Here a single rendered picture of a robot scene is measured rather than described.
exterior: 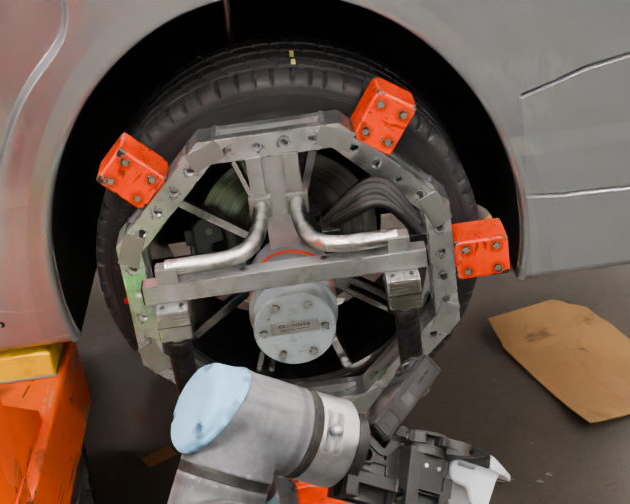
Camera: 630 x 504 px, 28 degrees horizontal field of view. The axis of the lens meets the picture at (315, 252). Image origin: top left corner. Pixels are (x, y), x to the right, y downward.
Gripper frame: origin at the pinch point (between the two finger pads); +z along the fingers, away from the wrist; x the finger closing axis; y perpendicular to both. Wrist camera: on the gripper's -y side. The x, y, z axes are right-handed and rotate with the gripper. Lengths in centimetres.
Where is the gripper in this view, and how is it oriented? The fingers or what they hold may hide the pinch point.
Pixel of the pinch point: (498, 469)
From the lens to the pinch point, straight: 139.1
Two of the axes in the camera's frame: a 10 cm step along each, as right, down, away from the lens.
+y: -1.4, 9.2, -3.6
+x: 5.0, -2.5, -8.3
